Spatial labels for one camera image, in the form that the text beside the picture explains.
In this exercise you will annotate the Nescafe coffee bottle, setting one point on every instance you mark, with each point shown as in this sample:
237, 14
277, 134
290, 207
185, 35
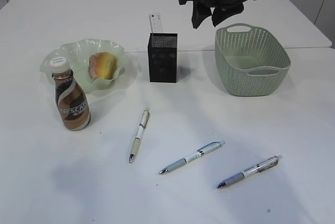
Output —
70, 99

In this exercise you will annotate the green plastic woven basket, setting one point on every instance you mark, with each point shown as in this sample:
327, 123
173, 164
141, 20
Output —
250, 63

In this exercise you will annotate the sugared bread roll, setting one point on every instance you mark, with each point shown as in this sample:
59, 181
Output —
102, 65

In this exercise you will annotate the clear plastic ruler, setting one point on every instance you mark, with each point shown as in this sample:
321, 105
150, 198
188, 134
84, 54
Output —
155, 23

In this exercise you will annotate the white pen grey grip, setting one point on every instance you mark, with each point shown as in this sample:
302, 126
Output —
257, 168

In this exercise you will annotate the black mesh pen holder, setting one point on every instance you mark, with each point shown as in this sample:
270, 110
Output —
162, 57

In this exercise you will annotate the blue clear pen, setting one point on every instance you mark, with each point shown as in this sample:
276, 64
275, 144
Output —
196, 155

